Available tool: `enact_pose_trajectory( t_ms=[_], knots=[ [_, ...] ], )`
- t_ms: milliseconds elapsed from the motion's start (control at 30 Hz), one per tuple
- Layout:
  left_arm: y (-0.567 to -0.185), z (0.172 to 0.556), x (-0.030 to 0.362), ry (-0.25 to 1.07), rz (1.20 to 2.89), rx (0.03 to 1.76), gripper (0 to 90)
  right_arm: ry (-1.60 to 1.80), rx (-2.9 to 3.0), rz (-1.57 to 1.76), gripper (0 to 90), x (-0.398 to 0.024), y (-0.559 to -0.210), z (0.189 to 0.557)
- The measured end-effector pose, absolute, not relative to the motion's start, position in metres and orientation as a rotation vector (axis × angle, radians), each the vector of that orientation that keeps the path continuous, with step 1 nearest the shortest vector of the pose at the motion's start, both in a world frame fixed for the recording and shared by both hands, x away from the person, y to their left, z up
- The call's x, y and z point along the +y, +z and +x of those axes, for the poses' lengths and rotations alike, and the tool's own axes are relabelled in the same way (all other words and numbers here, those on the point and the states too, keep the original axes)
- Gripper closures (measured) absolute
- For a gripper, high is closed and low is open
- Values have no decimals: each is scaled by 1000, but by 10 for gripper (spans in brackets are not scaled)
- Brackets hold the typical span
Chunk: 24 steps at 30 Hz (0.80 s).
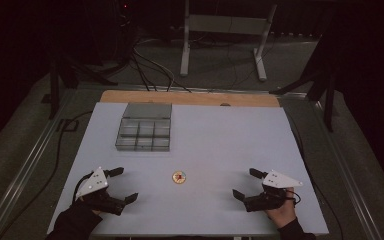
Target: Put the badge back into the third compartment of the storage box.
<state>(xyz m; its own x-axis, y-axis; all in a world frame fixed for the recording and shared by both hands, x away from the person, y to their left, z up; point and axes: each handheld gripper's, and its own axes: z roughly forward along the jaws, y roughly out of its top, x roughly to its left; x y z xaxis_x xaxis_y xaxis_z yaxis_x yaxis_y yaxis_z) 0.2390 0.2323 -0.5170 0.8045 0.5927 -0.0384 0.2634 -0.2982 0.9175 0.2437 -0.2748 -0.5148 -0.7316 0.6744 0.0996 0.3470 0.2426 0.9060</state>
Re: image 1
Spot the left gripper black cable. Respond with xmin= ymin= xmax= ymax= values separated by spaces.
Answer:
xmin=71 ymin=170 xmax=95 ymax=205

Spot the person's right hand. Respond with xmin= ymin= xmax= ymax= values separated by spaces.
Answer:
xmin=265 ymin=186 xmax=298 ymax=230

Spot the clear plastic compartment box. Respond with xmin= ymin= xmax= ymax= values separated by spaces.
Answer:
xmin=114 ymin=102 xmax=173 ymax=153

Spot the thin black cable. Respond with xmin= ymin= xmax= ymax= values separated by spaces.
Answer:
xmin=284 ymin=108 xmax=345 ymax=240

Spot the white metal stand frame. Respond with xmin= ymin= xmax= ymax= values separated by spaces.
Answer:
xmin=179 ymin=0 xmax=278 ymax=83

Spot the bundle of black cables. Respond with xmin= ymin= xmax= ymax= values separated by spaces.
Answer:
xmin=130 ymin=36 xmax=193 ymax=94

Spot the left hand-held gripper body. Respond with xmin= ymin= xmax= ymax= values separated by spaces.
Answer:
xmin=75 ymin=167 xmax=127 ymax=216

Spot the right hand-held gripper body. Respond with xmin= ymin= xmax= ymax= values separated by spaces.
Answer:
xmin=242 ymin=169 xmax=304 ymax=213

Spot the round gold badge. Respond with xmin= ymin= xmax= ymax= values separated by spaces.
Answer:
xmin=171 ymin=170 xmax=187 ymax=185

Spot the aluminium floor rail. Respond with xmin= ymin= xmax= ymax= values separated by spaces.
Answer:
xmin=311 ymin=98 xmax=384 ymax=240
xmin=0 ymin=87 xmax=76 ymax=240

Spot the black stand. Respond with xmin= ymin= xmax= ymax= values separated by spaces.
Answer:
xmin=268 ymin=29 xmax=339 ymax=133
xmin=48 ymin=49 xmax=119 ymax=120

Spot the black floor cable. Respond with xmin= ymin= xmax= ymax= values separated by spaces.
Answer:
xmin=0 ymin=109 xmax=95 ymax=240

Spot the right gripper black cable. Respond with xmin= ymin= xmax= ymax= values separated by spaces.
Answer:
xmin=285 ymin=191 xmax=302 ymax=205

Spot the person's left hand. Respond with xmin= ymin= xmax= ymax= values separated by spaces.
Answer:
xmin=79 ymin=197 xmax=105 ymax=217

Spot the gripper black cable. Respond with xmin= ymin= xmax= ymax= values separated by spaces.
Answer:
xmin=285 ymin=191 xmax=302 ymax=205
xmin=71 ymin=170 xmax=95 ymax=205

